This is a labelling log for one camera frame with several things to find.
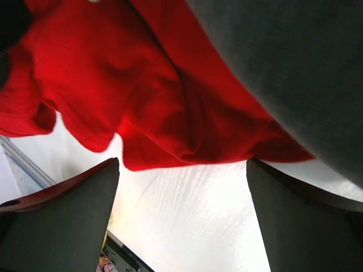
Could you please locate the black cloth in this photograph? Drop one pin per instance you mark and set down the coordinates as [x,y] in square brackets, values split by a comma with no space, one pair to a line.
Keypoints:
[302,62]

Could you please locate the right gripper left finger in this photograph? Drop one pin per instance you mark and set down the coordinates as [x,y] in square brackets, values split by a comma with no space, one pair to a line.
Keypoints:
[62,227]

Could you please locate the aluminium front rail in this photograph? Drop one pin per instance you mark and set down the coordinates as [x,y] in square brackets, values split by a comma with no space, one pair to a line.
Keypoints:
[25,170]

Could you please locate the red cloth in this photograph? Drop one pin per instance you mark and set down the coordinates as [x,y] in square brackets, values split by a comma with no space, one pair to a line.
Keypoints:
[143,70]

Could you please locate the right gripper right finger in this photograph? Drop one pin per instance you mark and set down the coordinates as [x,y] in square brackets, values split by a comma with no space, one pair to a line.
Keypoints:
[304,228]

